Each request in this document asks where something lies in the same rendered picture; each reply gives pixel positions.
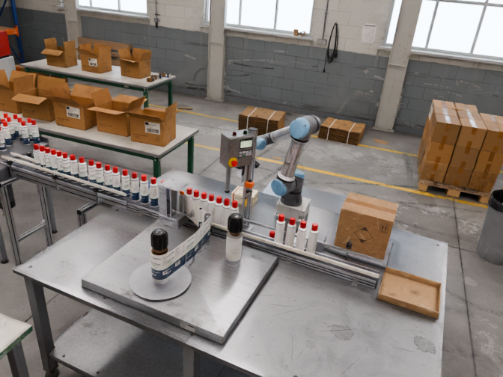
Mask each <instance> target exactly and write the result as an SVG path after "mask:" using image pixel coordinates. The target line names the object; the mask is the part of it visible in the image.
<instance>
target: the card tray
mask: <svg viewBox="0 0 503 377"><path fill-rule="evenodd" d="M441 288H442V283H440V282H437V281H432V280H430V279H427V278H423V277H420V276H417V275H413V274H410V273H407V272H403V271H400V270H397V269H393V268H390V267H388V266H386V267H385V271H384V275H383V278H382V283H381V286H380V288H379V294H378V296H377V299H379V300H381V301H385V302H388V303H390V304H394V305H397V306H399V307H403V308H406V309H408V310H412V311H415V312H417V313H421V314H424V315H426V316H430V317H433V318H435V319H438V316H439V310H440V299H441Z"/></svg>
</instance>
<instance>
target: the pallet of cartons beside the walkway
mask: <svg viewBox="0 0 503 377"><path fill-rule="evenodd" d="M417 158H418V161H417V165H418V190H419V191H423V192H427V187H428V186H434V187H438V188H442V189H445V195H446V197H452V198H456V199H459V196H460V192H465V193H469V194H476V195H477V198H478V202H479V203H482V204H486V205H487V204H488V200H489V198H490V195H491V194H490V192H491V191H492V189H493V186H494V184H495V182H496V179H497V176H498V175H499V172H500V170H501V167H502V164H503V117H502V116H497V115H492V114H483V113H480V114H479V113H478V110H477V108H476V105H468V104H462V103H457V102H456V103H453V102H447V101H442V100H436V99H433V101H432V104H431V107H430V112H429V115H428V117H427V121H426V124H425V128H424V132H423V135H422V139H421V143H420V147H419V149H418V155H417Z"/></svg>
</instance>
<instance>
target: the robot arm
mask: <svg viewBox="0 0 503 377"><path fill-rule="evenodd" d="M320 127H321V122H320V119H319V118H318V117H317V116H315V115H308V116H305V117H299V118H296V119H295V120H294V121H293V122H292V123H291V124H290V126H287V127H284V128H282V129H279V130H276V131H274V132H270V133H267V134H265V135H260V136H258V137H257V146H256V149H258V150H263V149H264V148H265V147H266V145H269V144H274V143H275V142H278V141H283V140H285V139H288V138H291V142H290V146H289V148H288V151H287V155H286V157H285V160H284V164H283V166H282V169H281V171H279V172H278V174H277V177H276V179H274V180H273V181H272V182H271V189H272V191H273V192H274V193H275V194H276V195H278V196H281V199H280V201H281V202H282V203H283V204H284V205H286V206H301V205H302V187H303V183H304V178H305V174H304V173H303V172H302V171H300V170H297V169H296V167H297V165H298V162H299V159H300V156H301V154H302V151H303V148H304V146H305V144H306V143H308V141H309V138H310V137H311V135H313V134H314V133H316V132H318V131H319V129H320ZM259 165H260V163H258V162H257V161H256V160H255V164H254V167H255V168H258V167H259ZM235 168H238V169H241V170H240V172H239V173H237V174H236V176H237V177H239V178H240V179H241V183H242V182H243V180H244V176H245V166H240V167H235Z"/></svg>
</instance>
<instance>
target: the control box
mask: <svg viewBox="0 0 503 377"><path fill-rule="evenodd" d="M244 130H246V131H247V133H248V130H247V129H244ZM244 130H238V131H232V132H222V133H221V144H220V161H219V162H220V163H221V164H222V165H223V166H224V167H225V168H227V169H228V168H235V167H233V166H232V165H231V162H232V161H234V160H236V161H237V162H238V165H237V166H236V167H240V166H245V165H251V164H252V154H251V156H245V157H240V158H239V151H244V150H252V153H253V143H254V136H253V134H247V135H244V134H243V131H244ZM233 132H236V133H237V136H232V135H233ZM247 138H253V139H252V147H249V148H243V149H240V140H242V139H247Z"/></svg>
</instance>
